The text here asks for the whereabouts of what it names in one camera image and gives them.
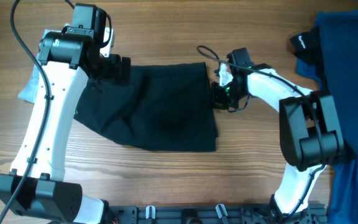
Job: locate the black shirt with white logo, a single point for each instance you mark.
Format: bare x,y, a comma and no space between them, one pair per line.
307,47

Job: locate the folded light blue jeans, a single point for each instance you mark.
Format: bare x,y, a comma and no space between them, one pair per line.
29,92

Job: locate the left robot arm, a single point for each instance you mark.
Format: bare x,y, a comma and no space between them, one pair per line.
67,60

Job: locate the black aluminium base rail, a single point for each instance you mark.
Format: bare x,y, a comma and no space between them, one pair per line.
245,214

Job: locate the blue garment pile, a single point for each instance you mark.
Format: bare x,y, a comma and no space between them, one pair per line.
338,41

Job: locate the right white rail clip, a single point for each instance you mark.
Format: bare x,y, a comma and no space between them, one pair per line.
222,213

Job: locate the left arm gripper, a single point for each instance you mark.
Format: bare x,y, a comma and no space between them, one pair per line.
115,63

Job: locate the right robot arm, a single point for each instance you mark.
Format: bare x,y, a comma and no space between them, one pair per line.
310,133

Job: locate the black shorts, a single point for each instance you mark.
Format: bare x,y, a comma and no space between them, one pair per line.
160,108

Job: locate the left white rail clip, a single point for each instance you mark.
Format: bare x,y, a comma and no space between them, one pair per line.
150,212

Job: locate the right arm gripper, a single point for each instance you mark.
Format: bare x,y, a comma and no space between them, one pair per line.
217,101

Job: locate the white rail clip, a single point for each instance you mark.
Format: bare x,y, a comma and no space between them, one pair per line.
222,213
150,212

